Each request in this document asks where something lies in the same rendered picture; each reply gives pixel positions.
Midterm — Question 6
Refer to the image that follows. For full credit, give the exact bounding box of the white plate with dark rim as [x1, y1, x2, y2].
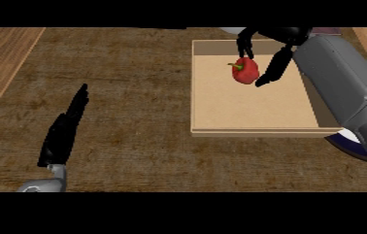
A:
[324, 128, 367, 162]

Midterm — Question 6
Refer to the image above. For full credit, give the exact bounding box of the cardboard box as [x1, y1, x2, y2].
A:
[188, 39, 343, 139]

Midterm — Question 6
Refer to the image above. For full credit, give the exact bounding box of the pale wooden board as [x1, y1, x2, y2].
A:
[0, 26, 46, 98]

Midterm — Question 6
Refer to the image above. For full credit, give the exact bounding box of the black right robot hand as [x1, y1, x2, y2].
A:
[235, 26, 313, 88]

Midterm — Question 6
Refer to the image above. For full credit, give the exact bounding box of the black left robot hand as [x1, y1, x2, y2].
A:
[35, 83, 89, 168]

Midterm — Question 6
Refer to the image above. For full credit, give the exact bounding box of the red bell pepper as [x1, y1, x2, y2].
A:
[226, 56, 260, 85]

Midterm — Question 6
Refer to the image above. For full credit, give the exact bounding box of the pale round object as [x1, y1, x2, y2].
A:
[217, 26, 247, 36]

